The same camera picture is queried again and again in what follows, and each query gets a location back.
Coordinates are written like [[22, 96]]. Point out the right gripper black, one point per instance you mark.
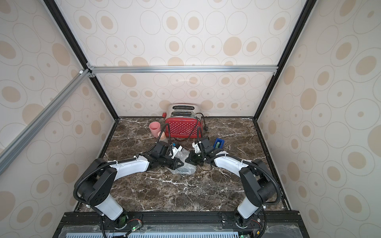
[[199, 153]]

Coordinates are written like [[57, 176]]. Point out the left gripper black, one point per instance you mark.
[[175, 165]]

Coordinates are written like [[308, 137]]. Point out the clear bubble wrap sheet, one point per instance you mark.
[[187, 169]]

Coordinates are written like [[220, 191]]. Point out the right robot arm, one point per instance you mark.
[[260, 187]]

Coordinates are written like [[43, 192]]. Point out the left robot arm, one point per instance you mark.
[[94, 186]]

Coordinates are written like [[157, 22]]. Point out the red polka dot toaster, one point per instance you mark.
[[184, 120]]

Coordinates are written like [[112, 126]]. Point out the pink plastic cup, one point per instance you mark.
[[155, 128]]

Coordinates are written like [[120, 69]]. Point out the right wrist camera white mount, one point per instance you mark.
[[196, 148]]

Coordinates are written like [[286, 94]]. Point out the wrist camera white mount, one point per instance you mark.
[[196, 148], [175, 149]]

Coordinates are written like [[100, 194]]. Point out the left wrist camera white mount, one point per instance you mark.
[[175, 149]]

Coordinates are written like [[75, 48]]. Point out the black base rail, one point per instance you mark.
[[220, 224]]

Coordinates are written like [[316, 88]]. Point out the horizontal aluminium frame bar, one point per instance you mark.
[[184, 69]]

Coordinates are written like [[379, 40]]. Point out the diagonal aluminium frame bar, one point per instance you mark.
[[23, 139]]

